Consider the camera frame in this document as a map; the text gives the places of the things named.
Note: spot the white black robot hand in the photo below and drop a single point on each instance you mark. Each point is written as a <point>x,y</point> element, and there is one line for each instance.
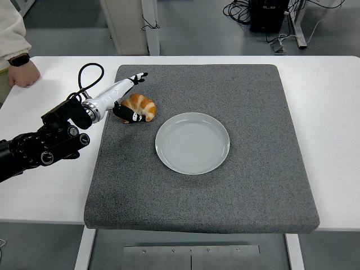
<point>109,94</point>

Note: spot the golden croissant bread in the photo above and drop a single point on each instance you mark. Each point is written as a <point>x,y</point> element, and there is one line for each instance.
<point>143,104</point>

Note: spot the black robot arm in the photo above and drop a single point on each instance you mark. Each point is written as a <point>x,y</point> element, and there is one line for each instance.
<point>56,146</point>

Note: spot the grey round plate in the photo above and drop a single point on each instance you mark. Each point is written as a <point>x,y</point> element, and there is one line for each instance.
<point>192,143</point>

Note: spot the grey metal plate with screws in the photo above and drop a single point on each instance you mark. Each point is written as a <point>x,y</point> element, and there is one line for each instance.
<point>168,258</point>

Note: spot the white pillar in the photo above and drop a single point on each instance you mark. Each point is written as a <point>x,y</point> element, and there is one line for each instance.
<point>152,42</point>

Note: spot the person's hand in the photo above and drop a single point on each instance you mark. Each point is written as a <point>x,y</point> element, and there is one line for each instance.
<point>24,74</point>

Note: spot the black wristwatch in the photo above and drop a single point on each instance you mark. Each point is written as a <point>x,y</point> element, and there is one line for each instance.
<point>19,59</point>

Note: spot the white furniture panel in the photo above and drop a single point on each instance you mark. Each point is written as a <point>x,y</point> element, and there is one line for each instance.
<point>26,4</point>

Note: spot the grey felt mat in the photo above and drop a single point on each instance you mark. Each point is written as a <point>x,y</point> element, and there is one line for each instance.
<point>225,197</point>

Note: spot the white table leg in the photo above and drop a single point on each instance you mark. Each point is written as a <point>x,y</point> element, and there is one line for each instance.
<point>295,253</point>
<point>84,250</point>

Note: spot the grey floor pedal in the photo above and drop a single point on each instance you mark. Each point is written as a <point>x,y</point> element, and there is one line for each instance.
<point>278,47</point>

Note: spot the black computer case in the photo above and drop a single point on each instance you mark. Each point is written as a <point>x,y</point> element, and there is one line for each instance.
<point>268,17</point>

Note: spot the white desk leg with foot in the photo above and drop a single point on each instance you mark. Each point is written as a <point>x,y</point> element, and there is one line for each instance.
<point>299,33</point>

